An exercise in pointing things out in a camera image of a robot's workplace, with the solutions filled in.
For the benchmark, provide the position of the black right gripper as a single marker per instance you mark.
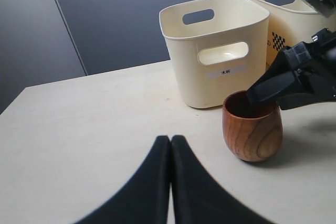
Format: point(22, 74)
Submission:
point(301, 75)

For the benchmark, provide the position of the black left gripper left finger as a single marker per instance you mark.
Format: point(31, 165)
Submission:
point(144, 198)

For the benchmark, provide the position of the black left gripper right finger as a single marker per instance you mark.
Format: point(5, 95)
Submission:
point(198, 197)

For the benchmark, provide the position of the brown wooden cup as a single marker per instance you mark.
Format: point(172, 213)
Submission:
point(253, 133)

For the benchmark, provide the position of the cream plastic bin middle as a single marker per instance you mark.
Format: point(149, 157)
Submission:
point(290, 24)

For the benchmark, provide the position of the cream plastic bin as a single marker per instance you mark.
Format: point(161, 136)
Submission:
point(290, 24)
point(216, 47)

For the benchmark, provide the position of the cream plastic bin left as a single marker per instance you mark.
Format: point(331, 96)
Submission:
point(216, 47)

